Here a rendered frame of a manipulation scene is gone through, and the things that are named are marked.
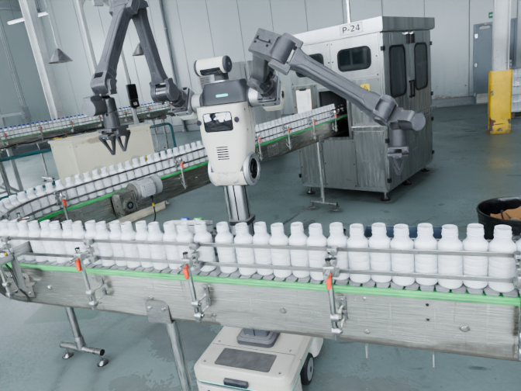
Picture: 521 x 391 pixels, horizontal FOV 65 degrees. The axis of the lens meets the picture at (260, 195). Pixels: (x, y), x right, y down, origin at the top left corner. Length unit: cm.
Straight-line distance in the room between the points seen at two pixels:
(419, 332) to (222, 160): 111
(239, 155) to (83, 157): 359
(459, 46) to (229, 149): 1154
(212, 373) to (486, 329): 137
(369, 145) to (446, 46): 846
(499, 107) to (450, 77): 463
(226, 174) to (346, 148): 323
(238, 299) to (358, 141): 377
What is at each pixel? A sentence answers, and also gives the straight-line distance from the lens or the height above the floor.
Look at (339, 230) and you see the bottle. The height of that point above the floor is 115.
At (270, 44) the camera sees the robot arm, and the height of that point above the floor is 169.
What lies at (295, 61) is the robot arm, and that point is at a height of 162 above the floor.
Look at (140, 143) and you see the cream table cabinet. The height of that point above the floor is 96.
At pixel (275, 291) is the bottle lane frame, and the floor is 97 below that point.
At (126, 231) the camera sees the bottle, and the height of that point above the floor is 114.
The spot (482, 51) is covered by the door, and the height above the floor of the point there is 139.
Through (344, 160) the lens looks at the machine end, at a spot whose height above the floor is 49.
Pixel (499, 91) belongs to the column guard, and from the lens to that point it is 862.
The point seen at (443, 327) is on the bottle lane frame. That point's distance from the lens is 124.
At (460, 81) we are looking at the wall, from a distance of 1313.
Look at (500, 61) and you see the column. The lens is 875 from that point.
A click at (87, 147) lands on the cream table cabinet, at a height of 106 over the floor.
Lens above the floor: 160
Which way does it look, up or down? 16 degrees down
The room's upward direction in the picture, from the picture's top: 8 degrees counter-clockwise
